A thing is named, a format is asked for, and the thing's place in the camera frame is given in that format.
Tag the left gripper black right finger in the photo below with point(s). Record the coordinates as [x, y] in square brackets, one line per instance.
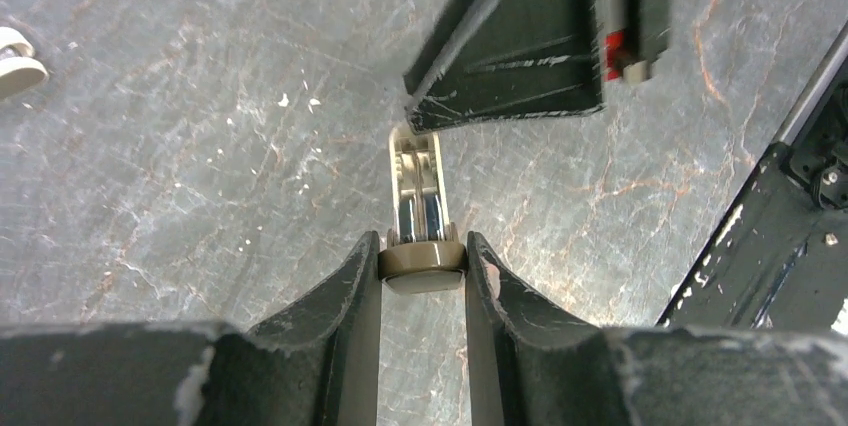
[532, 363]

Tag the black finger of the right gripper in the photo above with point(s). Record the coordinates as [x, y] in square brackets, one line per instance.
[500, 60]

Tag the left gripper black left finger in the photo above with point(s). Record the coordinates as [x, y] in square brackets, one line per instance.
[315, 362]

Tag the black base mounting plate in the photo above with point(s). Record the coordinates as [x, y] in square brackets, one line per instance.
[779, 257]

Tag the aluminium rail frame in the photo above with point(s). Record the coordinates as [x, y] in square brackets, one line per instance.
[814, 89]

